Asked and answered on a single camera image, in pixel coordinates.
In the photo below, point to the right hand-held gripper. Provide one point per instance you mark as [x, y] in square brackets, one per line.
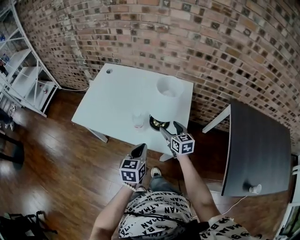
[182, 145]

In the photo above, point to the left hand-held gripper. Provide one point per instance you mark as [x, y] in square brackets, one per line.
[131, 171]

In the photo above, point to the white shade table lamp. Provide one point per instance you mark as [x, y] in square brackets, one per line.
[165, 105]

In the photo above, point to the clear glass cup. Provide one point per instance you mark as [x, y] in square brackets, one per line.
[138, 119]

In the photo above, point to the dark wooden surface table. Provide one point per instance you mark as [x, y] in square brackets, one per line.
[257, 150]

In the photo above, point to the clear plastic cup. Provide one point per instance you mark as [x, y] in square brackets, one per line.
[255, 189]

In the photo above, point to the person's right forearm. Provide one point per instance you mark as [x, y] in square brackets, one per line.
[199, 187]

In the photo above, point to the person's left forearm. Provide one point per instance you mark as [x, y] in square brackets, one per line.
[110, 215]

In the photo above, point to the white shoe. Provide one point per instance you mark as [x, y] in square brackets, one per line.
[155, 172]

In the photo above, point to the grey trouser leg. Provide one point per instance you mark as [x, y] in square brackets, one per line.
[161, 184]

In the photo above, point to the white table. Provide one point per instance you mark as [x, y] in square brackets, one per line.
[112, 100]

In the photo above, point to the white printed shirt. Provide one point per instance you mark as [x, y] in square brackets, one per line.
[159, 211]

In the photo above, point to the white metal shelf unit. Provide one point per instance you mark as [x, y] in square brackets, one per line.
[25, 77]

